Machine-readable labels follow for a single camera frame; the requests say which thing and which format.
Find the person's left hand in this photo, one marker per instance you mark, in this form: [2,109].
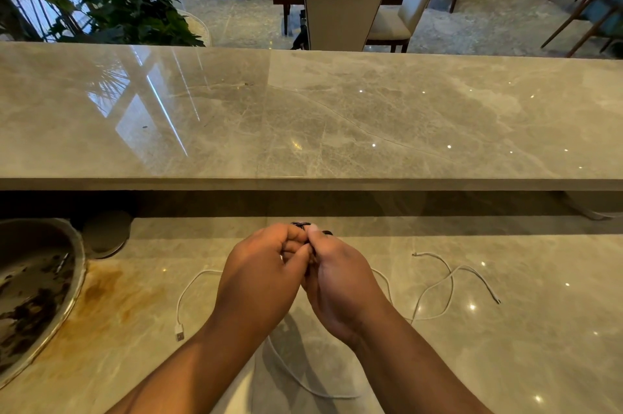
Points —
[253,277]

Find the person's right hand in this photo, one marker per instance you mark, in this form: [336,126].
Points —
[340,292]

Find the person's right fingers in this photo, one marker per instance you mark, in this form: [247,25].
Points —
[316,253]

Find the person's left fingers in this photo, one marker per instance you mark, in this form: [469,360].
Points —
[294,248]

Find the person's right forearm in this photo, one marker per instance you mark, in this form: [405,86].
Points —
[413,370]

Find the person's left forearm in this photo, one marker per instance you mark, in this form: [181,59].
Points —
[194,370]

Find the round grey metal cover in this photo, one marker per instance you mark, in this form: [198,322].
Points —
[107,233]

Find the white plant pot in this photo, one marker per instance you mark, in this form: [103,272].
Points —
[199,27]

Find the round metal sink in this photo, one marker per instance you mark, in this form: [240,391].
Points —
[34,292]

